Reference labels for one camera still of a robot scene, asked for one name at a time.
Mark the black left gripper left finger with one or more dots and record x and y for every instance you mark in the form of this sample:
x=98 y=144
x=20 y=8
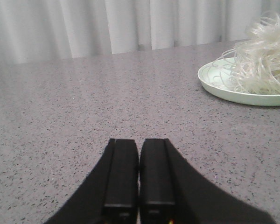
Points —
x=109 y=194

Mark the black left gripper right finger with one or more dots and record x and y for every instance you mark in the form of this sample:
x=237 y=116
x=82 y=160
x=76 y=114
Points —
x=173 y=192

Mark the light green round plate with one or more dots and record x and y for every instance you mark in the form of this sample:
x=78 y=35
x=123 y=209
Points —
x=214 y=78

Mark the translucent white vermicelli bundle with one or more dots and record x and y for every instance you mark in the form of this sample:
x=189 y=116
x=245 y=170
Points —
x=253 y=66

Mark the white pleated curtain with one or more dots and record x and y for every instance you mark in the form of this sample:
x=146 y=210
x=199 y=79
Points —
x=39 y=30

